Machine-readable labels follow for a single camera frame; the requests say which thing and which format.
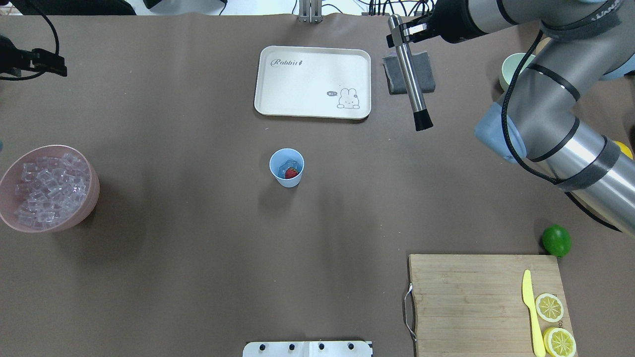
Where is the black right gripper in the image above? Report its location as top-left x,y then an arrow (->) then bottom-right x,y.
387,0 -> 486,48

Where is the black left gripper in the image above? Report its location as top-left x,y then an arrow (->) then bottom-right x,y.
0,35 -> 67,80

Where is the steel muddler black tip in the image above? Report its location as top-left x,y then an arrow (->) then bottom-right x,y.
388,14 -> 433,131

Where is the red strawberry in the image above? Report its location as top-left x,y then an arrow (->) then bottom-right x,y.
283,167 -> 300,180

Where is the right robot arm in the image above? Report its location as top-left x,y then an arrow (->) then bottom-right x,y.
387,0 -> 635,237

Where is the pink bowl of ice cubes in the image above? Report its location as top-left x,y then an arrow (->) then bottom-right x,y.
1,144 -> 101,234

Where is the light blue plastic cup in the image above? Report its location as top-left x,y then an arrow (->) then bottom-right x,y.
268,148 -> 305,188

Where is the grey folded cloth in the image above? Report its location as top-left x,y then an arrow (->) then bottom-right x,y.
382,51 -> 436,95

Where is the mint green bowl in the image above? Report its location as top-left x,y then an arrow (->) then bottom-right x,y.
499,53 -> 525,91

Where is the cream rabbit tray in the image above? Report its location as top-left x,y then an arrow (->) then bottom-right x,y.
254,46 -> 372,120

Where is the yellow lemon near scoop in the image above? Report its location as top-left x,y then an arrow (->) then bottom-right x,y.
613,140 -> 634,160

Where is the green lime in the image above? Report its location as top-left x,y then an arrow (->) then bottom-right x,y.
541,224 -> 573,257

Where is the wooden cutting board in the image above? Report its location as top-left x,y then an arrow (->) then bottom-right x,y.
407,254 -> 573,357

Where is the lemon slice upper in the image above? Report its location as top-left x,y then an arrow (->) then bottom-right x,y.
535,293 -> 565,323

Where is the lemon slice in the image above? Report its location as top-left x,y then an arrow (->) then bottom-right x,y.
543,327 -> 577,357
535,293 -> 565,323

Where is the yellow plastic knife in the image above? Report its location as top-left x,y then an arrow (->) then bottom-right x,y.
521,269 -> 546,357

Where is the lemon slice lower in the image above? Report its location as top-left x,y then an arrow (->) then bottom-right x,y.
543,327 -> 577,357

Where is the aluminium frame post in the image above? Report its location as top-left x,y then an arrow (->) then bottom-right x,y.
297,0 -> 323,23

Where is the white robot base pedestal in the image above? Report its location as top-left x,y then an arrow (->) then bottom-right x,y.
242,340 -> 374,357

